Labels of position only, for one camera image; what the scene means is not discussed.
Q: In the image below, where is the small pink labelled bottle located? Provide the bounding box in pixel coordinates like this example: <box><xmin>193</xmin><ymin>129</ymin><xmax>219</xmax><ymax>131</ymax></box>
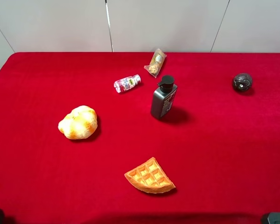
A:
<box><xmin>113</xmin><ymin>74</ymin><xmax>141</xmax><ymax>93</ymax></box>

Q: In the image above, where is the black pump dispenser bottle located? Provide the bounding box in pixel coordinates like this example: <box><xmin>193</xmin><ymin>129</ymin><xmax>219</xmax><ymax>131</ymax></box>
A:
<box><xmin>151</xmin><ymin>75</ymin><xmax>177</xmax><ymax>119</ymax></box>

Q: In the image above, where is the clear packet of chocolates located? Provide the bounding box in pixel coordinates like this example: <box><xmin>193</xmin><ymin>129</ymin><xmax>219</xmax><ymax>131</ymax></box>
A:
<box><xmin>144</xmin><ymin>49</ymin><xmax>167</xmax><ymax>78</ymax></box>

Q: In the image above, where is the orange white bread bun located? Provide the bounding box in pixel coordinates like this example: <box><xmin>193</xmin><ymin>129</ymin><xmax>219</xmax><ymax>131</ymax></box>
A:
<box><xmin>58</xmin><ymin>105</ymin><xmax>98</xmax><ymax>140</ymax></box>

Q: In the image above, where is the golden waffle wedge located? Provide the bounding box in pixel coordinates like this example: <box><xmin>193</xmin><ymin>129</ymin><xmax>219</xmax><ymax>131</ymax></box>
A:
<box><xmin>124</xmin><ymin>157</ymin><xmax>175</xmax><ymax>194</ymax></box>

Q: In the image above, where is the red velvet table cloth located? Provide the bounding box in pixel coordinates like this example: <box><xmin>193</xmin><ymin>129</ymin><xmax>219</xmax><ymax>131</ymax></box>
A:
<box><xmin>0</xmin><ymin>52</ymin><xmax>280</xmax><ymax>224</ymax></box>

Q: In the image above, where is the dark brown avocado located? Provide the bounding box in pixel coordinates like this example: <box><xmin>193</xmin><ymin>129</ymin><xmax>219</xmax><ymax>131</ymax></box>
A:
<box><xmin>232</xmin><ymin>73</ymin><xmax>253</xmax><ymax>91</ymax></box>

